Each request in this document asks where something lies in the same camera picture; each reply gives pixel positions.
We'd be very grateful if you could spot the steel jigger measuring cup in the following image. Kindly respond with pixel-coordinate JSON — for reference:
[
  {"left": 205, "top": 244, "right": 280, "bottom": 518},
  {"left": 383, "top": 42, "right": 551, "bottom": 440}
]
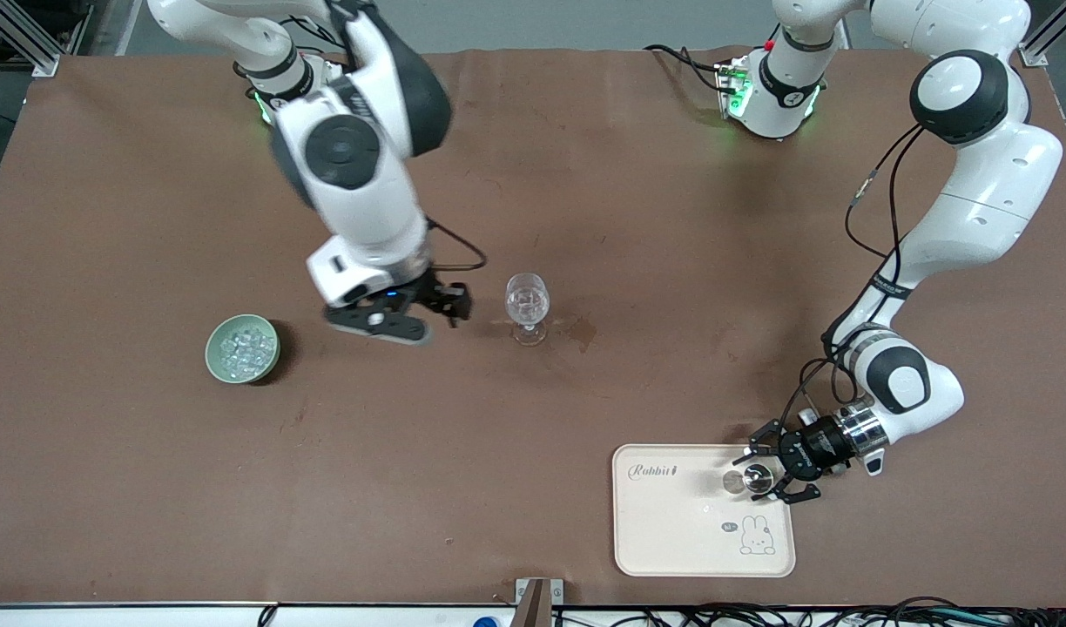
[{"left": 720, "top": 463, "right": 774, "bottom": 499}]

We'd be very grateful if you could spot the clear wine glass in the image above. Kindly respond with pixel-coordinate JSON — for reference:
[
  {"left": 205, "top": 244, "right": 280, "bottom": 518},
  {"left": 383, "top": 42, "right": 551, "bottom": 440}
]
[{"left": 504, "top": 273, "right": 551, "bottom": 347}]

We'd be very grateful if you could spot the pile of clear ice cubes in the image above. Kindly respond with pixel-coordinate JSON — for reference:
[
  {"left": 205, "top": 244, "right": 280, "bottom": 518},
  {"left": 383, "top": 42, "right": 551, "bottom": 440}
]
[{"left": 219, "top": 323, "right": 275, "bottom": 377}]

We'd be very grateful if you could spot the cream tray with rabbit print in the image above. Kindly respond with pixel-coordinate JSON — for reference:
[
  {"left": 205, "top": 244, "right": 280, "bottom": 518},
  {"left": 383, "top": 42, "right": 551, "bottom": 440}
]
[{"left": 612, "top": 443, "right": 797, "bottom": 578}]

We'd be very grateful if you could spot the brown table cover sheet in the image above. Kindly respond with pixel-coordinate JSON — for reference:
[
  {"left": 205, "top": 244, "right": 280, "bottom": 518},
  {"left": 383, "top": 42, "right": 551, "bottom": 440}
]
[{"left": 0, "top": 48, "right": 1066, "bottom": 608}]

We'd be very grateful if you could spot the green ceramic bowl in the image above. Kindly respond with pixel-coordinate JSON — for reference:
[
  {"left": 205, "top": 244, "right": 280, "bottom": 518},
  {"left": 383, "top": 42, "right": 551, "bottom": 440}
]
[{"left": 205, "top": 313, "right": 281, "bottom": 385}]

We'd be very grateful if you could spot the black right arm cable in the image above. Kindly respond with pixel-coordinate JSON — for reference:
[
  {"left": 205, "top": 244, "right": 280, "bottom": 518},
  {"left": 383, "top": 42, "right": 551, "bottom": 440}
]
[{"left": 427, "top": 218, "right": 488, "bottom": 273}]

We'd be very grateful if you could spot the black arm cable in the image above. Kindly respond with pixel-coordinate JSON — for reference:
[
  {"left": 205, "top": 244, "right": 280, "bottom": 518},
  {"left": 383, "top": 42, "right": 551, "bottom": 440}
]
[
  {"left": 781, "top": 122, "right": 926, "bottom": 432},
  {"left": 427, "top": 218, "right": 488, "bottom": 273}
]

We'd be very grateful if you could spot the bundle of black cables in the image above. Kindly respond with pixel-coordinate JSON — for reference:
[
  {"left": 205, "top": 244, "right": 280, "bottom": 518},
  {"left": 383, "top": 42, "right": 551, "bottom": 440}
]
[{"left": 550, "top": 597, "right": 1066, "bottom": 627}]

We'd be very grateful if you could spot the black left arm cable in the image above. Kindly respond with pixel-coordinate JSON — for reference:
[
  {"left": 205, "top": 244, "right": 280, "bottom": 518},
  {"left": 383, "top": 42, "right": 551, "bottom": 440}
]
[{"left": 781, "top": 122, "right": 926, "bottom": 432}]

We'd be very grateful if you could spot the grey metal camera bracket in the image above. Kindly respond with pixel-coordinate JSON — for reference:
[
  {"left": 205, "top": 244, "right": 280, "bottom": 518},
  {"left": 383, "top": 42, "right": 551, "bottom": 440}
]
[{"left": 515, "top": 577, "right": 565, "bottom": 627}]

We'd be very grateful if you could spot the black left base cable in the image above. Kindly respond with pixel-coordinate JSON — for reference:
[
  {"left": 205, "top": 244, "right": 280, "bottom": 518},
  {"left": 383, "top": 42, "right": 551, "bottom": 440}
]
[{"left": 644, "top": 44, "right": 734, "bottom": 92}]

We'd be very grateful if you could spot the aluminium frame profile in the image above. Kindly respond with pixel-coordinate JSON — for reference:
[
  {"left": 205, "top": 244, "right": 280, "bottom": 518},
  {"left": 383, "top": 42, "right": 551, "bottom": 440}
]
[
  {"left": 1019, "top": 0, "right": 1066, "bottom": 69},
  {"left": 0, "top": 0, "right": 64, "bottom": 78}
]

